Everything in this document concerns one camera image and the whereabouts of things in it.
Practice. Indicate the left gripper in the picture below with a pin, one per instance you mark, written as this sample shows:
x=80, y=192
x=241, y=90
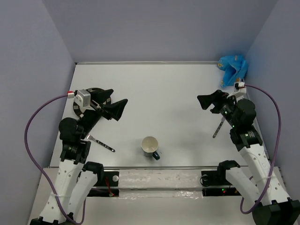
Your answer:
x=115, y=109

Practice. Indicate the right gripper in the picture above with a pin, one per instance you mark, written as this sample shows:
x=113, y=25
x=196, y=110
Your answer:
x=217, y=98

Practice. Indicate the metal knife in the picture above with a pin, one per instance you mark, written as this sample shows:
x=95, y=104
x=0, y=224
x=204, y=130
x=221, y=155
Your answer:
x=219, y=127

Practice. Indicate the black rimmed dinner plate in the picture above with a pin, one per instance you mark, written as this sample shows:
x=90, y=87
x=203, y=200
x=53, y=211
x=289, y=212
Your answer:
x=79, y=110

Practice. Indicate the blue space print placemat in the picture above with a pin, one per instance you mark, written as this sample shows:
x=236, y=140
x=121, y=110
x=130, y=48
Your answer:
x=235, y=68

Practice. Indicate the metal fork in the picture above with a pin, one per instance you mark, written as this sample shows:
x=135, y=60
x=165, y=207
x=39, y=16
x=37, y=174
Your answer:
x=89, y=137

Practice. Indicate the teal mug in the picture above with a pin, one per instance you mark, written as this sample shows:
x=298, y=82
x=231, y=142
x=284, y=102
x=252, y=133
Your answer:
x=150, y=145

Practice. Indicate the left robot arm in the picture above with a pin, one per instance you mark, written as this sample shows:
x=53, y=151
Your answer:
x=76, y=176

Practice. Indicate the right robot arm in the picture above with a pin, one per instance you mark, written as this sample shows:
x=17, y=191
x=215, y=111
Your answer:
x=271, y=203

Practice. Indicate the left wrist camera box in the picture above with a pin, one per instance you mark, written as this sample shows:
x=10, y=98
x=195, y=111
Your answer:
x=82, y=99

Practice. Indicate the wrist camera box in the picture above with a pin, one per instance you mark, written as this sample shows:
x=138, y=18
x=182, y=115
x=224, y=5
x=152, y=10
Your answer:
x=82, y=99
x=239, y=90

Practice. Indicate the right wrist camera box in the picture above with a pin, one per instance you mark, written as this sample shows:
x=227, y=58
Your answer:
x=239, y=90

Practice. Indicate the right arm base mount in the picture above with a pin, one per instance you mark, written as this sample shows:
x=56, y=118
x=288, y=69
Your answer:
x=213, y=185

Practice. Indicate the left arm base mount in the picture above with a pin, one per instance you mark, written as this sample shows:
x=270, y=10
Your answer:
x=107, y=187

